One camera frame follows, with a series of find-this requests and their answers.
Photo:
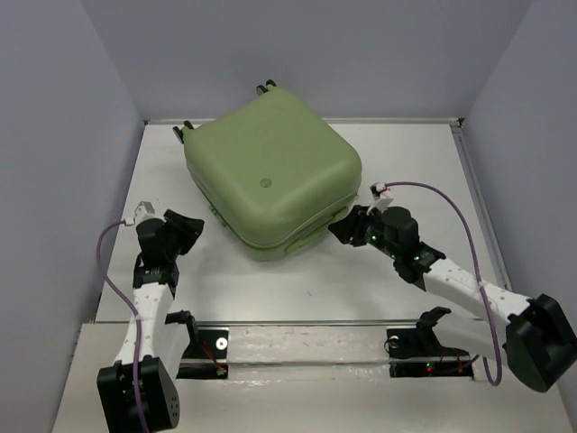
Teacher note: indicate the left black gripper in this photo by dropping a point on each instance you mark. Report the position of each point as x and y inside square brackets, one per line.
[189, 228]

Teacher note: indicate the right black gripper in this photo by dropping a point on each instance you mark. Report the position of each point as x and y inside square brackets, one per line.
[352, 225]

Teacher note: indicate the green hard-shell suitcase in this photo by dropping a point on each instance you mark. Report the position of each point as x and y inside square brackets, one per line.
[274, 172]

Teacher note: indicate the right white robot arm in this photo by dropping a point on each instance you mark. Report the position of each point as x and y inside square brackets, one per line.
[531, 335]

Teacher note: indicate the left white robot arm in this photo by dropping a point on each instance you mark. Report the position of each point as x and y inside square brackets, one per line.
[138, 391]

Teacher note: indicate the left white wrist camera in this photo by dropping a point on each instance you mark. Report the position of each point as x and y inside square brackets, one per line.
[144, 211]

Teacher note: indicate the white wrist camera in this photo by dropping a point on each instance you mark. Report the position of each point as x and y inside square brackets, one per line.
[382, 198]
[144, 211]

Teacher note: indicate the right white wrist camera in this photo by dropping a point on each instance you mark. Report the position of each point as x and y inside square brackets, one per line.
[382, 198]

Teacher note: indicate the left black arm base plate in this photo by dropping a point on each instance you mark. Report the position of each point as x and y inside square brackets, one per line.
[206, 360]

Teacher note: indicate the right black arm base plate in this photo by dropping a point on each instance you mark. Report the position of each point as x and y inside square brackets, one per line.
[415, 353]

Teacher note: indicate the metal table edge rail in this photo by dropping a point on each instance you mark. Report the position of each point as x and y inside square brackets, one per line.
[483, 215]

